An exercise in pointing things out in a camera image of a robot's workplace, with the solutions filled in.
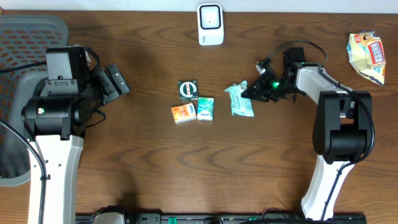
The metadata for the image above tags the white barcode scanner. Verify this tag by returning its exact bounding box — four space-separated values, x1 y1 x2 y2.
197 3 224 46

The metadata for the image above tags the grey plastic mesh basket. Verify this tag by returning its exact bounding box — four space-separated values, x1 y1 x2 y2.
1 15 69 187

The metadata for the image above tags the orange small snack box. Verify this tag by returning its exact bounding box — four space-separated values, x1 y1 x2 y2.
171 102 197 124

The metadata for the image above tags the round green label package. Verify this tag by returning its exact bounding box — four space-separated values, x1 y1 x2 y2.
178 80 198 101

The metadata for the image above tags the teal snack packet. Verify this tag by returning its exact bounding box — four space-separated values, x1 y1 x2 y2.
224 80 254 117

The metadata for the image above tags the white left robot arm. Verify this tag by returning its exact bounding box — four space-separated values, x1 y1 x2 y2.
23 63 129 223

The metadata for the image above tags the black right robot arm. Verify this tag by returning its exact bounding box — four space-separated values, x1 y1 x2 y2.
242 62 375 221

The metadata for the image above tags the white blue snack bag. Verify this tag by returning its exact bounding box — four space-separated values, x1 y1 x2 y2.
346 31 386 86

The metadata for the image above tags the green white small box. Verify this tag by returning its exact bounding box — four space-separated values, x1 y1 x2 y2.
197 97 215 121

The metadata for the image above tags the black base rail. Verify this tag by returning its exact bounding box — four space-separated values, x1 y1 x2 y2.
74 206 367 224

